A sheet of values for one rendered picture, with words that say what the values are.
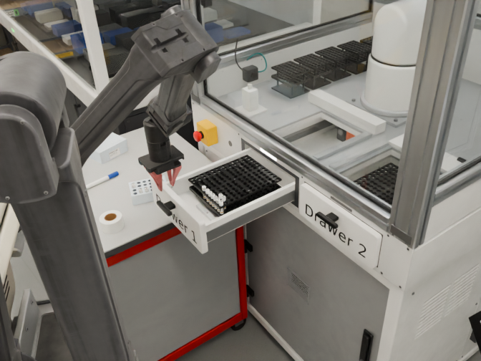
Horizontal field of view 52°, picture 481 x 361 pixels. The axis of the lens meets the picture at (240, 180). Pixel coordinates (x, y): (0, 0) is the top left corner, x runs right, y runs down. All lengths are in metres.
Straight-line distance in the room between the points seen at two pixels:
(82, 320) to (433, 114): 0.78
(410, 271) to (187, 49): 0.79
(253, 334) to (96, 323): 1.73
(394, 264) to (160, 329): 0.94
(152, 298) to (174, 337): 0.25
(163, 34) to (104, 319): 0.43
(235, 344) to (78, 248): 1.78
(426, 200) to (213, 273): 0.95
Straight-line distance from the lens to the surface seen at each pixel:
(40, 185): 0.38
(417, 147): 1.10
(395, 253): 1.28
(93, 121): 0.84
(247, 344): 2.19
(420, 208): 1.16
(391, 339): 1.49
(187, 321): 1.96
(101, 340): 0.54
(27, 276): 2.71
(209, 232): 1.36
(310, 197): 1.41
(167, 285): 1.77
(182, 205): 1.37
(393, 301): 1.39
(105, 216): 1.60
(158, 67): 0.75
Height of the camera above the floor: 1.76
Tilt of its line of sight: 35 degrees down
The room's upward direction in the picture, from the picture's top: 3 degrees counter-clockwise
